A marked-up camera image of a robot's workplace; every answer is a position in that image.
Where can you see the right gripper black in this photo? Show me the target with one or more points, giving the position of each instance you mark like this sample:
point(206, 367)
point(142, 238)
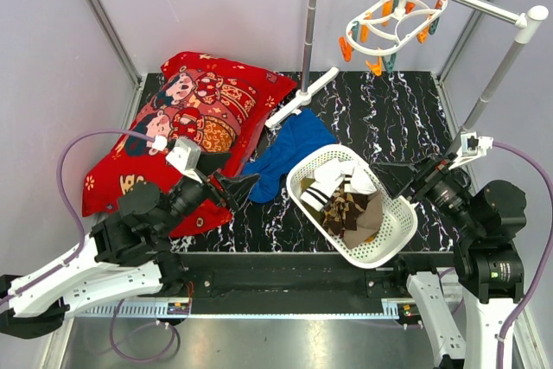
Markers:
point(397, 176)

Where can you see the white perforated plastic basket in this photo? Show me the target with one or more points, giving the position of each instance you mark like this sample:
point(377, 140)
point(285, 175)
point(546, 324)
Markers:
point(399, 223)

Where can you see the silver clothes rack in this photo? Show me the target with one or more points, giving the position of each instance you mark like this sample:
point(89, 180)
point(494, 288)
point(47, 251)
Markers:
point(526, 24)

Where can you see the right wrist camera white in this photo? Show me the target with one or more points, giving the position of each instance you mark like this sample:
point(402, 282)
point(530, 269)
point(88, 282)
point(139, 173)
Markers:
point(467, 147)

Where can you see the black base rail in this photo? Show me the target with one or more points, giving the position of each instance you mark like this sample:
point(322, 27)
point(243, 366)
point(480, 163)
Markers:
point(219, 275)

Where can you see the brown yellow diamond sock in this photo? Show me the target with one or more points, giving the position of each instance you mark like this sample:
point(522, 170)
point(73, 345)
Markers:
point(343, 199)
point(340, 216)

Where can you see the blue towel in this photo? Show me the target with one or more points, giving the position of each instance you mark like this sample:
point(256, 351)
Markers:
point(299, 136)

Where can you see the red cartoon print pillow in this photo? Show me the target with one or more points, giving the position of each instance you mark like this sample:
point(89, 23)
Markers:
point(220, 104)

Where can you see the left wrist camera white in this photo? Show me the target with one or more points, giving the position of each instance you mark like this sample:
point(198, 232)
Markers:
point(183, 154)

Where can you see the white round clip hanger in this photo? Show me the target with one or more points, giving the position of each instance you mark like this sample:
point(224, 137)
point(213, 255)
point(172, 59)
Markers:
point(385, 28)

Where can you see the white black striped sock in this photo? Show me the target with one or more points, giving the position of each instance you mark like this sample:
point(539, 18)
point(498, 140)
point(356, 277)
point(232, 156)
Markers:
point(329, 177)
point(356, 179)

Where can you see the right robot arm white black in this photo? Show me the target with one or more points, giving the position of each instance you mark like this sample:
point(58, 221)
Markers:
point(485, 259)

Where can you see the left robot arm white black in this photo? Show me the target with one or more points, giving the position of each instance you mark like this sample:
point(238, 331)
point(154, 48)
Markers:
point(126, 254)

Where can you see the maroon striped beige sock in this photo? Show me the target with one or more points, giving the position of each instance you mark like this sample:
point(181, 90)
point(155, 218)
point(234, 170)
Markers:
point(367, 223)

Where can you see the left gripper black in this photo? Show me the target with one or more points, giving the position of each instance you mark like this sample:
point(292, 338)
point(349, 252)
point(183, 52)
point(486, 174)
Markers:
point(237, 189)

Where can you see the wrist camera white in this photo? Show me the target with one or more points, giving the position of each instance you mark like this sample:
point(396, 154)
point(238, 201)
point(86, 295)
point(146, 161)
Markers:
point(183, 154)
point(467, 147)

